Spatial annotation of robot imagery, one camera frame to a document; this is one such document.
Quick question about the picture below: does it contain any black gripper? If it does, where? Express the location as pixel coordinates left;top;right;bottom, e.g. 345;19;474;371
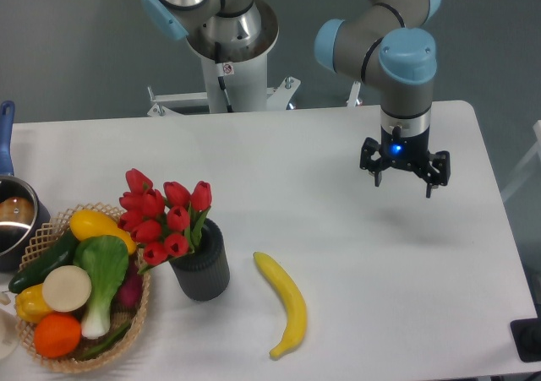
359;128;451;199

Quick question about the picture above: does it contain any red tulip bouquet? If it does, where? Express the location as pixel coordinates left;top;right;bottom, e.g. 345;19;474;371
118;168;212;274

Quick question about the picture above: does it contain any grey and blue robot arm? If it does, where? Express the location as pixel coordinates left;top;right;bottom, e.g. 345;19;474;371
141;0;451;189

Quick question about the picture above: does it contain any dark grey ribbed vase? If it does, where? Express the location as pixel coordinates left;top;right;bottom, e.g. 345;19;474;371
169;219;230;302

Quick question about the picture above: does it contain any yellow banana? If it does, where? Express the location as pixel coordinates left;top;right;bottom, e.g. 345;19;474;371
253;252;308;360

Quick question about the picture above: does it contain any black device at table edge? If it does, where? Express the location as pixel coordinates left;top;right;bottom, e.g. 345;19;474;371
510;318;540;362

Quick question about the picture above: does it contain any purple red radish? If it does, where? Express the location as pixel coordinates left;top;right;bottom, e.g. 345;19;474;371
115;261;143;308

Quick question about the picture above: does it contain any green bok choy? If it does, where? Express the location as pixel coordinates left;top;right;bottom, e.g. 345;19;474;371
74;235;129;340

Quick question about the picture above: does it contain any yellow squash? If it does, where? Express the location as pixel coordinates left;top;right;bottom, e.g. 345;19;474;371
69;210;137;255

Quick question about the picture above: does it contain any dark green cucumber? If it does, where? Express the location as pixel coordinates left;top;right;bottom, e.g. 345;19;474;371
8;229;79;294

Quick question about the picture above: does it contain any woven wicker basket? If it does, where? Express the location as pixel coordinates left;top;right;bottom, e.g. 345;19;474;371
16;203;150;374

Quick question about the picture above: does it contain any green chili pepper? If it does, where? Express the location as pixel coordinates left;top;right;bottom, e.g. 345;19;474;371
78;321;131;361

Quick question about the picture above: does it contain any orange fruit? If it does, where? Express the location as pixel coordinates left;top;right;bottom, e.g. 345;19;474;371
33;313;81;358

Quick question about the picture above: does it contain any yellow bell pepper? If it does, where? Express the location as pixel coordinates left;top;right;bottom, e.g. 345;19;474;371
15;284;53;324

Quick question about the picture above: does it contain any white frame at right edge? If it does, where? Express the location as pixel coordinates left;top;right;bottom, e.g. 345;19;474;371
500;120;540;203

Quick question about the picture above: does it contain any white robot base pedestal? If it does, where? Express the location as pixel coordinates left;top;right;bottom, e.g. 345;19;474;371
147;54;301;117

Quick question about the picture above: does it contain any blue handled saucepan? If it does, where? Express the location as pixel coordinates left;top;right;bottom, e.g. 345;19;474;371
1;101;50;273

